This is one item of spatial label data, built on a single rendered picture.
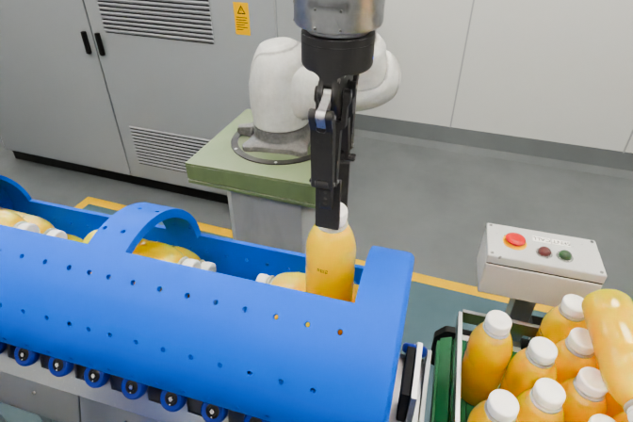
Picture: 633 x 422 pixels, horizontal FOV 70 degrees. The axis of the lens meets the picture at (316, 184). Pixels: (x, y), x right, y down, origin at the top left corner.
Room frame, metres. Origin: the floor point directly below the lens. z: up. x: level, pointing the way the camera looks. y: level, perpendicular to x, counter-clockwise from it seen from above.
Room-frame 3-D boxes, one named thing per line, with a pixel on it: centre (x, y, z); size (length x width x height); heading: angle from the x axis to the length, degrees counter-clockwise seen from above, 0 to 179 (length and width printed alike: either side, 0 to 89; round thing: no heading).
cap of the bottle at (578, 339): (0.43, -0.41, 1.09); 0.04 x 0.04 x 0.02
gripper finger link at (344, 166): (0.48, -0.03, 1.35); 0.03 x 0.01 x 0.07; 74
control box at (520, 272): (0.63, -0.43, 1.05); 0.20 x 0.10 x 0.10; 74
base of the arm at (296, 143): (1.13, 0.12, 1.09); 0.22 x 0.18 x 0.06; 77
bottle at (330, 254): (0.46, -0.02, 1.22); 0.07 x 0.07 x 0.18
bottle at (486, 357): (0.47, -0.29, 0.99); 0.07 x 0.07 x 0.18
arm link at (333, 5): (0.46, -0.02, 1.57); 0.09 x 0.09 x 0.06
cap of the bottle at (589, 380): (0.37, -0.39, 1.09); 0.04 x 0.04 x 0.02
